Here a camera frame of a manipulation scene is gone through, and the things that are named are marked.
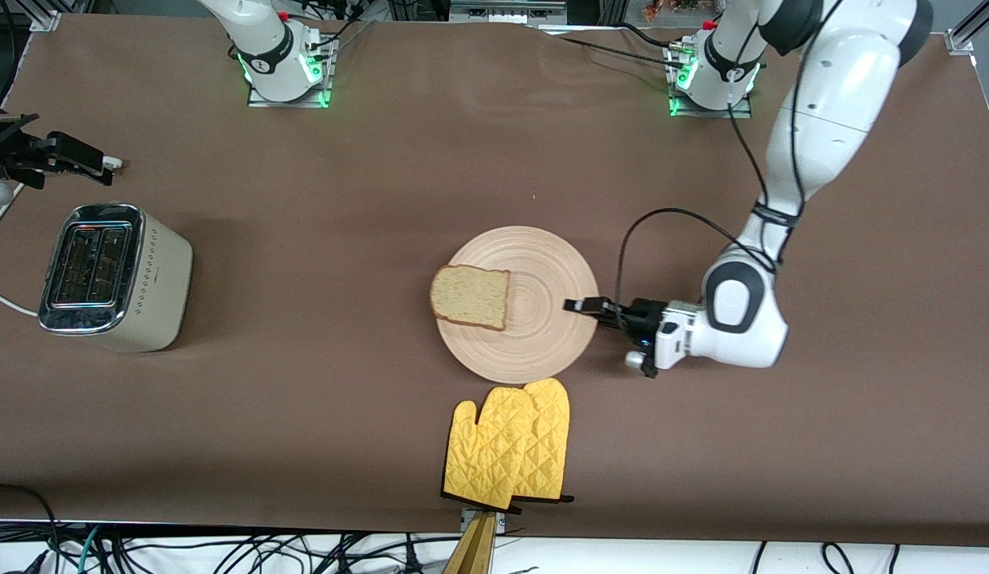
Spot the yellow quilted oven mitt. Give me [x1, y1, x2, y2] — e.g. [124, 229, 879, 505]
[510, 377, 576, 505]
[442, 387, 537, 512]

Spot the teal floor cable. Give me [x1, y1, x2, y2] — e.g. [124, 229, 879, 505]
[77, 525, 104, 574]

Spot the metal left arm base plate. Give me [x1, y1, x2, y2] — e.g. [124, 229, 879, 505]
[668, 40, 754, 120]

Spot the short black table cable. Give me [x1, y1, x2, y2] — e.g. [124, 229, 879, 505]
[618, 22, 680, 49]

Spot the long black table cable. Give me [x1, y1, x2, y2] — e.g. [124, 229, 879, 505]
[554, 35, 684, 67]

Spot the black looped floor cable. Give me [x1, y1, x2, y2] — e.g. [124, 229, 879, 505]
[0, 483, 61, 574]

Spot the yellow wooden beam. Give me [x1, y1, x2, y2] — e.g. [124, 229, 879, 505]
[443, 513, 497, 574]

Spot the cream and chrome toaster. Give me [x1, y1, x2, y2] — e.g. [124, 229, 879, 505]
[38, 203, 194, 353]

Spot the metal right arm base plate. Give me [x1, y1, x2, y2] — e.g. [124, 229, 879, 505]
[247, 32, 334, 108]

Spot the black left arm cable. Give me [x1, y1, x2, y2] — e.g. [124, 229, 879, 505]
[616, 0, 846, 320]

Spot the round wooden plate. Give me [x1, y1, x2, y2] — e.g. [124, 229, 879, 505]
[435, 226, 600, 384]

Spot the small metal bracket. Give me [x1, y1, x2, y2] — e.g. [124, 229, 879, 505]
[460, 509, 508, 534]

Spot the slice of bread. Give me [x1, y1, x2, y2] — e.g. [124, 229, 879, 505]
[429, 265, 512, 332]

